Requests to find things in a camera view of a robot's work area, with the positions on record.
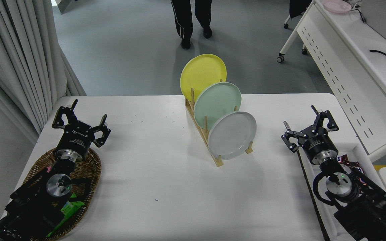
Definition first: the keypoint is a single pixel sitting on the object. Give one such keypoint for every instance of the person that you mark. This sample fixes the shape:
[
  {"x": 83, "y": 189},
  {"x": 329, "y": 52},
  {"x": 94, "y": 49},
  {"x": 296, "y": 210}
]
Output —
[{"x": 183, "y": 16}]

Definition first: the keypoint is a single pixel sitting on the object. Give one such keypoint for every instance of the brown Snickers bar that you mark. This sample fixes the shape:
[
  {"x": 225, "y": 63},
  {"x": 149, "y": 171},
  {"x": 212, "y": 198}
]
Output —
[{"x": 343, "y": 159}]

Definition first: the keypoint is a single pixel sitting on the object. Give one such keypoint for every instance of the wooden plate rack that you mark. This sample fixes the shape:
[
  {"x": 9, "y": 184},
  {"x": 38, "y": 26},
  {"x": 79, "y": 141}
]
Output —
[{"x": 218, "y": 161}]

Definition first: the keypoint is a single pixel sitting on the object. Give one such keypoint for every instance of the brown wicker basket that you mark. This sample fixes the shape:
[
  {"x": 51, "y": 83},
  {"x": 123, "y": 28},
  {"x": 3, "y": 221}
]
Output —
[{"x": 90, "y": 170}]

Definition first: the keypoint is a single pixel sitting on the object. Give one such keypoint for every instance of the pale green plate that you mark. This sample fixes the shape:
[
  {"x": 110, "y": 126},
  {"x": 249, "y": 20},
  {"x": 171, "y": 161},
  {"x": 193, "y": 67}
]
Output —
[{"x": 213, "y": 103}]

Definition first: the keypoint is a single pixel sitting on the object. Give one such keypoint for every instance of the yellow plate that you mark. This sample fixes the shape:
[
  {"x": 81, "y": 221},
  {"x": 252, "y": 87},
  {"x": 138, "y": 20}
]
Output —
[{"x": 199, "y": 73}]

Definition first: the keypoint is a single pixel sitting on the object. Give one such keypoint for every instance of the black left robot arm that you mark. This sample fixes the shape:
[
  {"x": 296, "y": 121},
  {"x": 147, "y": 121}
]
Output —
[{"x": 35, "y": 207}]

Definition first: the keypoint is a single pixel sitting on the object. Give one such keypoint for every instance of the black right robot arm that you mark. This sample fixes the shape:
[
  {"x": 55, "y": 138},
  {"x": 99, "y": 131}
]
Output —
[{"x": 364, "y": 214}]

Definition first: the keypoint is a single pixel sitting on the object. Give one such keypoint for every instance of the pale grey curtain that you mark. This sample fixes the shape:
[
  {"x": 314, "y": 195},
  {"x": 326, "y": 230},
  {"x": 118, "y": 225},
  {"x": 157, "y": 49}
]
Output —
[{"x": 18, "y": 57}]

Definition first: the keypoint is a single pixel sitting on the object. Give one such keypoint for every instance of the green snack packet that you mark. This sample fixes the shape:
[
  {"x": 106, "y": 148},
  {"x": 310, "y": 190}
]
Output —
[{"x": 69, "y": 209}]

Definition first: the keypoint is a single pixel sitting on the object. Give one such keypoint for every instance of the grey laptop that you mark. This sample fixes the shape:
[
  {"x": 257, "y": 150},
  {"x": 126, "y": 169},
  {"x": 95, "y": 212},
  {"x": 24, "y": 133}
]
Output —
[{"x": 382, "y": 18}]

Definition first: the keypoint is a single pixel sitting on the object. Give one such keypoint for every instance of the grey plate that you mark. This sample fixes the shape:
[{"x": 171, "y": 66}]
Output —
[{"x": 232, "y": 135}]

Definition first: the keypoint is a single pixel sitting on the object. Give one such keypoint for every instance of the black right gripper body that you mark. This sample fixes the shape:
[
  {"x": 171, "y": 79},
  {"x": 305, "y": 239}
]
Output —
[{"x": 318, "y": 145}]

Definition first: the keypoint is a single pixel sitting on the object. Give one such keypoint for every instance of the pink plate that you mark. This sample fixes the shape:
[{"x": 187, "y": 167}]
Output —
[{"x": 337, "y": 6}]

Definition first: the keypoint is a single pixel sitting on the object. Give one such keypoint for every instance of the small pink item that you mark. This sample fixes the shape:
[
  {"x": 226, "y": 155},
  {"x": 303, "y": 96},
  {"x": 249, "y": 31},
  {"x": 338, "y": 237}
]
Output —
[{"x": 49, "y": 169}]

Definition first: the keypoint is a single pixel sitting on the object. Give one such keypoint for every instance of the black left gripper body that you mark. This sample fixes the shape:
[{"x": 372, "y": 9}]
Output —
[{"x": 77, "y": 139}]

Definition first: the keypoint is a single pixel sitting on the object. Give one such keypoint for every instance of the white desk with slotted panel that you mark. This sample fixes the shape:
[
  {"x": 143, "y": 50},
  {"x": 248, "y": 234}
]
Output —
[{"x": 340, "y": 60}]

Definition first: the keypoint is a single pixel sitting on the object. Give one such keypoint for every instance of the white tray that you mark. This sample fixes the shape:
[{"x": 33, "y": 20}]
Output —
[{"x": 327, "y": 221}]

